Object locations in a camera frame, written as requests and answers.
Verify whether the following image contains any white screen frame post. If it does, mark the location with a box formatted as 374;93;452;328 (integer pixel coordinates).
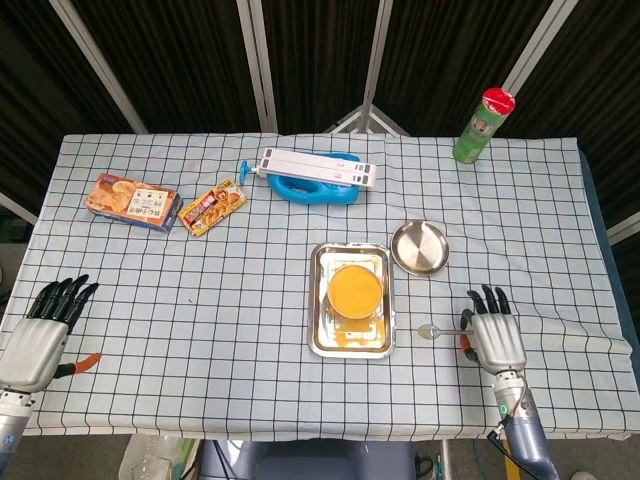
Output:
499;0;567;99
235;0;279;134
327;0;412;137
48;0;150;135

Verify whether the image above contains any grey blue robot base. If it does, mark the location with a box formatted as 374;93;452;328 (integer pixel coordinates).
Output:
199;439;417;480

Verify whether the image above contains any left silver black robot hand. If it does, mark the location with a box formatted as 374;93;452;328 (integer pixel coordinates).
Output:
0;273;103;394

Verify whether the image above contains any round steel plate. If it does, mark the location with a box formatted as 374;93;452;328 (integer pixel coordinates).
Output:
390;220;450;277

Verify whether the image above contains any small metal spoon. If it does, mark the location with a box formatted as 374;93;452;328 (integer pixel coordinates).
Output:
417;323;475;340

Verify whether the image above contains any checkered light blue tablecloth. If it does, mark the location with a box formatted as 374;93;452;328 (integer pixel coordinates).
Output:
0;132;636;442

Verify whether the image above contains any green can with red lid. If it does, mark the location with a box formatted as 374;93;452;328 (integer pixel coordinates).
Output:
452;87;517;165

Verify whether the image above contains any orange bowl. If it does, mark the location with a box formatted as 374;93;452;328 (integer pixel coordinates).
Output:
326;264;385;322

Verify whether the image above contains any clear plastic bag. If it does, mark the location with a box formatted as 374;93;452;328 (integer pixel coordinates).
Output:
118;434;201;480

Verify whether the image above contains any rectangular steel tray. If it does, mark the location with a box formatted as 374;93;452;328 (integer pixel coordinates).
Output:
306;242;398;360

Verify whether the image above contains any black corrugated screen panel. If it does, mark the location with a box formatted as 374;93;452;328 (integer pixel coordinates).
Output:
69;0;266;134
374;0;556;137
259;0;381;134
0;0;134;211
509;0;640;236

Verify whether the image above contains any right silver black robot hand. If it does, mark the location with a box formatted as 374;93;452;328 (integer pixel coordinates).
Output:
459;283;528;375

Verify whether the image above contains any yellow red curry box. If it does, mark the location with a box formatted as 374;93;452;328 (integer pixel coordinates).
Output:
177;179;249;238

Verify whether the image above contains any orange blue cookie box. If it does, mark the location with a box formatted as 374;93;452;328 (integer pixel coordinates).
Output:
84;172;184;234

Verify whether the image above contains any white power strip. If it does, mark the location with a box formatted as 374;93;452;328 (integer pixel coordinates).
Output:
255;147;378;190

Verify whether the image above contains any wrist cable with black plug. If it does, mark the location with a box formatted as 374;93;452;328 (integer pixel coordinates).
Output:
486;383;547;480

